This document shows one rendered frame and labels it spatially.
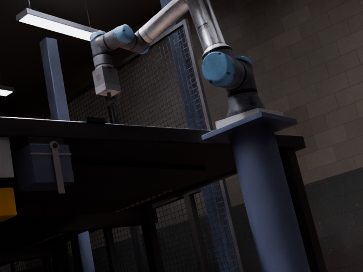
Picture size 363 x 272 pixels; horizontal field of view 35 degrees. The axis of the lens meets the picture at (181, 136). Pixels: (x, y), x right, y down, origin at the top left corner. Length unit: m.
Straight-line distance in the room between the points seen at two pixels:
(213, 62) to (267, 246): 0.67
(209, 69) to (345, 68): 5.12
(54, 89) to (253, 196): 2.63
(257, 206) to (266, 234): 0.10
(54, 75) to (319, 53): 3.81
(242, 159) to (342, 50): 5.16
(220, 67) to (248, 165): 0.37
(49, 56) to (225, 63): 2.65
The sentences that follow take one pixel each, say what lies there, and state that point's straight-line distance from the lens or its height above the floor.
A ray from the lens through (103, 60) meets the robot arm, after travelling 2.40.
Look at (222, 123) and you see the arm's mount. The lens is 2.14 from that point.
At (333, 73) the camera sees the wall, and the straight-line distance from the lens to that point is 7.16.
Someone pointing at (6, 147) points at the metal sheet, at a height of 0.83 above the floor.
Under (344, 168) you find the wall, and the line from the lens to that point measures 6.98.
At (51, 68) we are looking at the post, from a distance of 4.49.
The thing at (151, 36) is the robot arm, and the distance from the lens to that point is 2.46.
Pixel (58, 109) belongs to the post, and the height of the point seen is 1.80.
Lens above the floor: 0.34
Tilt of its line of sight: 15 degrees up
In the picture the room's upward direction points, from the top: 12 degrees counter-clockwise
